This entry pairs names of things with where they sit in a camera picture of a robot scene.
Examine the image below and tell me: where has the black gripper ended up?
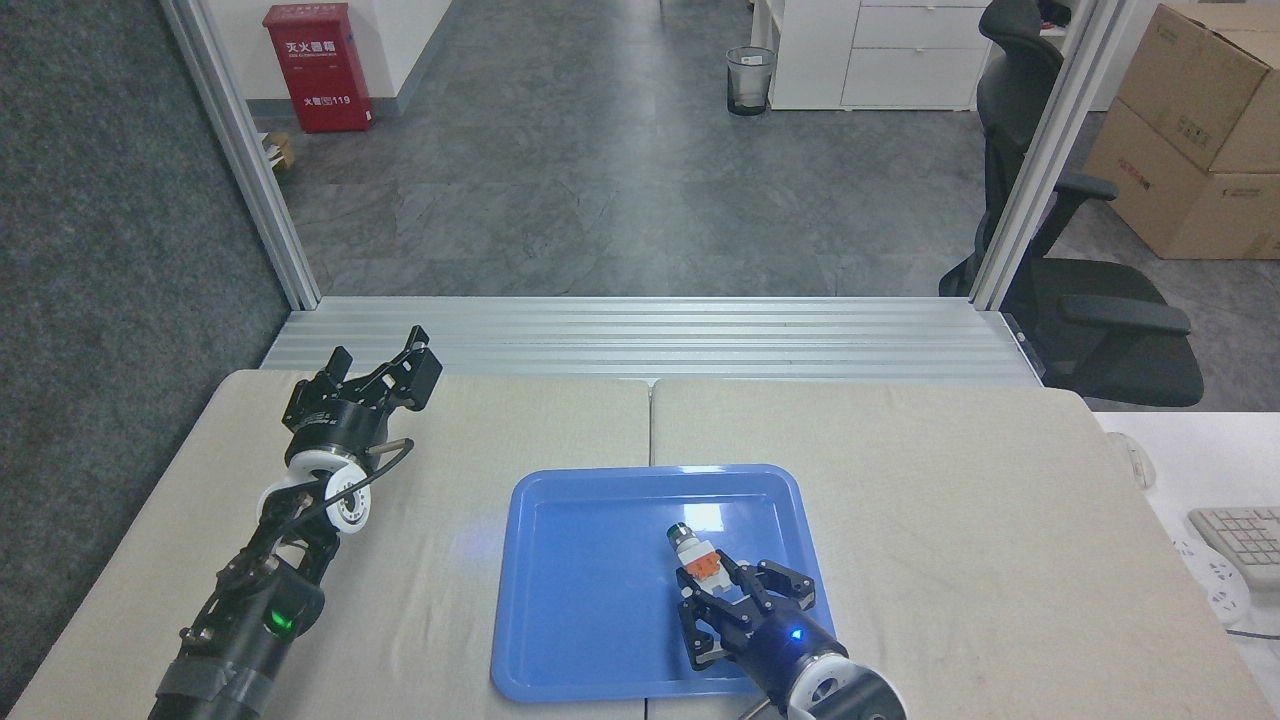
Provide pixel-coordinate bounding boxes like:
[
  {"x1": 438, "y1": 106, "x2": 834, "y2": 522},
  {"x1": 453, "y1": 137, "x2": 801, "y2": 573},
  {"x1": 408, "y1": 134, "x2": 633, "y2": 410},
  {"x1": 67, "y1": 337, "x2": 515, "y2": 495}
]
[
  {"x1": 677, "y1": 555, "x2": 849, "y2": 701},
  {"x1": 283, "y1": 326, "x2": 444, "y2": 466}
]

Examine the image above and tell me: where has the white orange switch part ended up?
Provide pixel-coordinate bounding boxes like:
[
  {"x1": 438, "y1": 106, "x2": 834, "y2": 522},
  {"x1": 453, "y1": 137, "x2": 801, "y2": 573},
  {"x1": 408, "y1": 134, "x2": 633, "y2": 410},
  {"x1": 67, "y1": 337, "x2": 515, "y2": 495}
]
[{"x1": 667, "y1": 522, "x2": 727, "y2": 602}]

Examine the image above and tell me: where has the blue plastic tray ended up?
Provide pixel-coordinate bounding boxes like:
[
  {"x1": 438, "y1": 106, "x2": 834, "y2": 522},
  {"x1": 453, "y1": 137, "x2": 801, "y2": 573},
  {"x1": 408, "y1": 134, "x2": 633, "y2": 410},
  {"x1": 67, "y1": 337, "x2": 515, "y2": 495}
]
[{"x1": 490, "y1": 463, "x2": 841, "y2": 703}]

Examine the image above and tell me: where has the red fire extinguisher box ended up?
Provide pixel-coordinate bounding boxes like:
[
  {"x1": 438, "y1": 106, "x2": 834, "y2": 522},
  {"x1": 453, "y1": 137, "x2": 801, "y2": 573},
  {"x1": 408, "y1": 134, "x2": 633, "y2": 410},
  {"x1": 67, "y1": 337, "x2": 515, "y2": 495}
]
[{"x1": 262, "y1": 3, "x2": 374, "y2": 134}]

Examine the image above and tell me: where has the white computer mouse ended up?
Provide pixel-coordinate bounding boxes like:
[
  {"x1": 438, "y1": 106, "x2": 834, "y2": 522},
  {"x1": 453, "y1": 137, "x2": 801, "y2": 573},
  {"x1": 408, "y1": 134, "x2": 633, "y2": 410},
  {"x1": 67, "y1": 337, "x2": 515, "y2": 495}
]
[{"x1": 1105, "y1": 432, "x2": 1158, "y2": 490}]

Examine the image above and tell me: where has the black office chair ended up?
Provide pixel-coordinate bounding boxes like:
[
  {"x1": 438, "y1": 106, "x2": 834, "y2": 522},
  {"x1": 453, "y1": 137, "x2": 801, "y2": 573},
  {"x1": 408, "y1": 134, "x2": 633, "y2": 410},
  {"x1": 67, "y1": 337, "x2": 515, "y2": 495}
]
[{"x1": 938, "y1": 0, "x2": 1206, "y2": 409}]

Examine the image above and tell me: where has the white power strip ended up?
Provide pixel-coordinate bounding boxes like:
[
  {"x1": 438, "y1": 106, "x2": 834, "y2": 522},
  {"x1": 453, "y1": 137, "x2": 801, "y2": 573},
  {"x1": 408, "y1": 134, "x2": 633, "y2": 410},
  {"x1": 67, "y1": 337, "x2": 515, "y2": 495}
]
[{"x1": 1170, "y1": 535, "x2": 1252, "y2": 627}]

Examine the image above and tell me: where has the white desk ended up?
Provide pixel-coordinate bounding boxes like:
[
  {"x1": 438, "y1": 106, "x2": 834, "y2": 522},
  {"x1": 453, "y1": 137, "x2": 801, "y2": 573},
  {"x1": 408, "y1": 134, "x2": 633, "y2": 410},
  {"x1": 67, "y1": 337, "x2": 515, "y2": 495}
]
[{"x1": 1090, "y1": 410, "x2": 1280, "y2": 720}]

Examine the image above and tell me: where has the grey mesh trash bin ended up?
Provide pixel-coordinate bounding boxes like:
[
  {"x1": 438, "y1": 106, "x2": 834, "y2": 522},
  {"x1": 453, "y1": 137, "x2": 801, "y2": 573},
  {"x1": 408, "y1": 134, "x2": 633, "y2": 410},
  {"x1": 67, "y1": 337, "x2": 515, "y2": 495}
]
[{"x1": 726, "y1": 46, "x2": 777, "y2": 117}]

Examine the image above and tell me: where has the white keyboard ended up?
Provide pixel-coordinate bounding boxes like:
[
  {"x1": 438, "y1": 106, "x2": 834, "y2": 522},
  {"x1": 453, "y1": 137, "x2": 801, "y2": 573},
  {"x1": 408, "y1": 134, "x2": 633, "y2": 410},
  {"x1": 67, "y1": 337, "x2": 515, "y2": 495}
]
[{"x1": 1187, "y1": 506, "x2": 1280, "y2": 593}]

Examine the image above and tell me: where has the white drawer cabinet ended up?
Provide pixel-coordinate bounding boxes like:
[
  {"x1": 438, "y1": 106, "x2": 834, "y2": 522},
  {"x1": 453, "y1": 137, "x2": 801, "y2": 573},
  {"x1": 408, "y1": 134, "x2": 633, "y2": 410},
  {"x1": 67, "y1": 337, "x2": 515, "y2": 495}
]
[{"x1": 750, "y1": 0, "x2": 993, "y2": 111}]

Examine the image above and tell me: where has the brown cardboard box red print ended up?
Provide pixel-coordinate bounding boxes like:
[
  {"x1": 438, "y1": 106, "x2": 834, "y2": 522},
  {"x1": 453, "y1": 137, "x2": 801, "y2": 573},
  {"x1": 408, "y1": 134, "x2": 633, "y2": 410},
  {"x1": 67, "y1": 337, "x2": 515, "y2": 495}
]
[{"x1": 1083, "y1": 100, "x2": 1280, "y2": 261}]

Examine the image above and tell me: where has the large brown cardboard box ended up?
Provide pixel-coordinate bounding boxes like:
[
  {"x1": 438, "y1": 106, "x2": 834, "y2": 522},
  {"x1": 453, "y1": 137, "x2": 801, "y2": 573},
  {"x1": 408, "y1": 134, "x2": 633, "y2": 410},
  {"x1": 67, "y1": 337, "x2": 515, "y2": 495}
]
[{"x1": 1115, "y1": 3, "x2": 1280, "y2": 176}]

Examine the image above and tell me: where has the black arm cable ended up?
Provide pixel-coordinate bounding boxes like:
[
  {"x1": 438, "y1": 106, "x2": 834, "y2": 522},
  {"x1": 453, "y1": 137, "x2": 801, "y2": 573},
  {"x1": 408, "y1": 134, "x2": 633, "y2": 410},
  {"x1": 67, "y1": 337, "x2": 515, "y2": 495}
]
[{"x1": 298, "y1": 438, "x2": 416, "y2": 531}]

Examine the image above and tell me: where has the silver aluminium post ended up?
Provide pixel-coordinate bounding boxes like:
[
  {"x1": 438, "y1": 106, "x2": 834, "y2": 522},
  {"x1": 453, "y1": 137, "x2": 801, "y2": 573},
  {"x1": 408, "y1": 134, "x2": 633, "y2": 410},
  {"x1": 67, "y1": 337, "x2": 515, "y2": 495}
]
[
  {"x1": 160, "y1": 0, "x2": 322, "y2": 309},
  {"x1": 968, "y1": 0, "x2": 1141, "y2": 311}
]

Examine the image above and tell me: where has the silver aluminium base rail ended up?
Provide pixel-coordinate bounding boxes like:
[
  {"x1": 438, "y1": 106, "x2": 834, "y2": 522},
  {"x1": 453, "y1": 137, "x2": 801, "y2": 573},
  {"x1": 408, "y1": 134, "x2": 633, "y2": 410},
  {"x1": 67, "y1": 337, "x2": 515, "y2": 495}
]
[{"x1": 260, "y1": 296, "x2": 1046, "y2": 387}]

